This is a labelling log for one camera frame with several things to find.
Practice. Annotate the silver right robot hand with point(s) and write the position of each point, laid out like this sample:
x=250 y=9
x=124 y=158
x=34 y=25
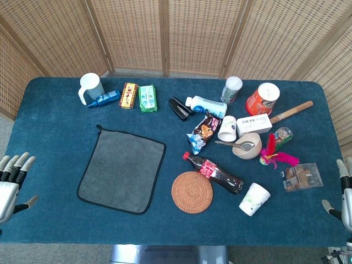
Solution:
x=347 y=198

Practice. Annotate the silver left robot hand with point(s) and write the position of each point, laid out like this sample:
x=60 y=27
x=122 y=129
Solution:
x=8 y=192

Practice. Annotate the grey and blue cloth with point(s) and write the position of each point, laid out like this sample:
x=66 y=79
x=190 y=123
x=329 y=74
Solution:
x=121 y=170

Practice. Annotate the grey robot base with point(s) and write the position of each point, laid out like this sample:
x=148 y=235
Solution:
x=165 y=255

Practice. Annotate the clear plastic pastry box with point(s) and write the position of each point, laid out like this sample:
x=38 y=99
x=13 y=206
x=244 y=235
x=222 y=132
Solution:
x=301 y=177

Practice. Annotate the white black machine part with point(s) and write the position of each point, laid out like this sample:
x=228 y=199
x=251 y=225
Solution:
x=339 y=255

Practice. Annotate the blue carpet table cover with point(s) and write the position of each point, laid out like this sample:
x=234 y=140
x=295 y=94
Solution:
x=55 y=137

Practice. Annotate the pink feather shuttlecock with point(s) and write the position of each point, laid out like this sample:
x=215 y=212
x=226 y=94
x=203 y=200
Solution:
x=283 y=158

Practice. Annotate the clear plastic jar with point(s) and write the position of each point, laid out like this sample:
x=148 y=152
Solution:
x=283 y=134

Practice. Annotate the large white paper cup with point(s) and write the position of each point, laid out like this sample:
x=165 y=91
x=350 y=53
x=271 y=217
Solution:
x=254 y=199

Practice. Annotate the beige bowl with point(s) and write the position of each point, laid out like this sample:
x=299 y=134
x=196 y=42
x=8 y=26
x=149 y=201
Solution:
x=246 y=155

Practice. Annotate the white carton box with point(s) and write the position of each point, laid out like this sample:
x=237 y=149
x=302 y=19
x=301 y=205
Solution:
x=253 y=123

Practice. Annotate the orange instant noodle cup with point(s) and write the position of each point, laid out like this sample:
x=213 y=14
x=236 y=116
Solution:
x=261 y=101

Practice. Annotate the cola bottle red label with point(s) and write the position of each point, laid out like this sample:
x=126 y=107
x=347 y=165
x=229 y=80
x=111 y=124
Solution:
x=220 y=174

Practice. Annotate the blue spray bottle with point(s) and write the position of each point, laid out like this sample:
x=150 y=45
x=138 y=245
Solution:
x=105 y=98

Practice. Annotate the small white paper cup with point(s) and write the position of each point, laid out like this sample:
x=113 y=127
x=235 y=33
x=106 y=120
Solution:
x=227 y=129

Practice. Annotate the red yellow carton box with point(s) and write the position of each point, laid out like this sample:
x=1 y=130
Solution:
x=128 y=95

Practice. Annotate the round rattan coaster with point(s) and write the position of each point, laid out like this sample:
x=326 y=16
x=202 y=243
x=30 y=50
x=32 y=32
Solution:
x=192 y=192

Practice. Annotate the brown blue snack bag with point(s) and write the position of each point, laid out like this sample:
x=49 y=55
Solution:
x=203 y=132

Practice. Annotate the white green lidded canister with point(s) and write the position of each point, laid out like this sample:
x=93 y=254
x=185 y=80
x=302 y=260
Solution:
x=231 y=90

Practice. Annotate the white bottle blue label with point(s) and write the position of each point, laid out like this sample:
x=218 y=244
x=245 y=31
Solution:
x=209 y=105

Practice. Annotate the green wet wipes pack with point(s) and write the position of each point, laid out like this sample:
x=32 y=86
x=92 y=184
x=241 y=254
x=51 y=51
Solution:
x=147 y=99

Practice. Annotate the black stapler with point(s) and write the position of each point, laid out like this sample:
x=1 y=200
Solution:
x=178 y=108

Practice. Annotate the wicker folding screen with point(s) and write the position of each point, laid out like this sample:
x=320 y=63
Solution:
x=132 y=33

